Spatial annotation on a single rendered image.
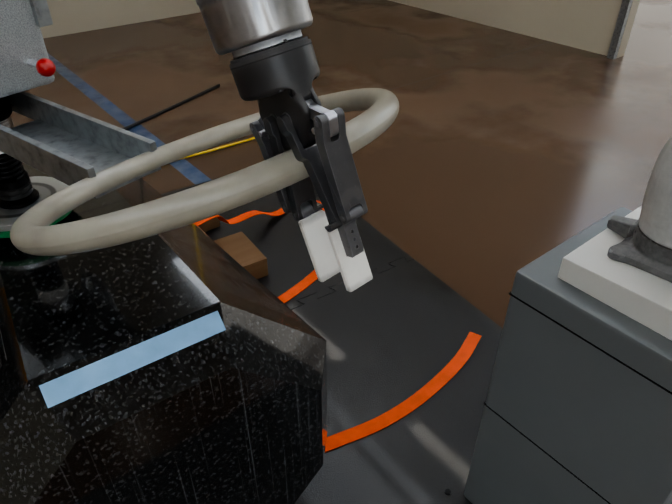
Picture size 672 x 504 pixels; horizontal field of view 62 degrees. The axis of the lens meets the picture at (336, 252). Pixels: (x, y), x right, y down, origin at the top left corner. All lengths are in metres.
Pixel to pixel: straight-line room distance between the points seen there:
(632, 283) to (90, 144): 0.98
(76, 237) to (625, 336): 0.88
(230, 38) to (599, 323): 0.83
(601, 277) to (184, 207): 0.81
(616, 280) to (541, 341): 0.20
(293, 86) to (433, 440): 1.46
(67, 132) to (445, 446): 1.32
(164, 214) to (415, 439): 1.42
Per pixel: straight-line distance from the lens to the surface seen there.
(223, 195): 0.50
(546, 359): 1.22
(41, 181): 1.45
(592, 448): 1.29
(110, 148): 1.05
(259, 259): 2.32
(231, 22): 0.49
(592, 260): 1.15
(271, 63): 0.49
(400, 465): 1.76
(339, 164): 0.49
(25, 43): 1.22
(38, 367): 1.03
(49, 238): 0.59
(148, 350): 1.02
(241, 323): 1.08
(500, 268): 2.53
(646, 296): 1.10
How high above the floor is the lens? 1.48
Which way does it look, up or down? 36 degrees down
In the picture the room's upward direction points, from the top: straight up
